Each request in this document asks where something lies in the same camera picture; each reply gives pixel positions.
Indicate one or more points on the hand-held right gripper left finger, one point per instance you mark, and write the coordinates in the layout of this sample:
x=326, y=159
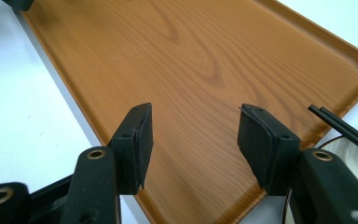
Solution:
x=130, y=155

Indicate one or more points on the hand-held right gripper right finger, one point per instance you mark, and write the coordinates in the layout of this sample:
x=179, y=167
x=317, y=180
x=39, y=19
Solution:
x=262, y=149

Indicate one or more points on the black chopstick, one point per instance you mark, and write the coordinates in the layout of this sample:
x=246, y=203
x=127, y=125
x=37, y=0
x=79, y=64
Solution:
x=351, y=129
x=341, y=132

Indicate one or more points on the white bowl with dark rim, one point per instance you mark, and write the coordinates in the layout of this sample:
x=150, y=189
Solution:
x=354, y=158

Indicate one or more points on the brown wood-grain tray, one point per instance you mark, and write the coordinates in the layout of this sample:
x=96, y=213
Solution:
x=199, y=62

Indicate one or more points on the black object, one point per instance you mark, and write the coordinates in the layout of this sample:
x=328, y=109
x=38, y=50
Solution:
x=18, y=3

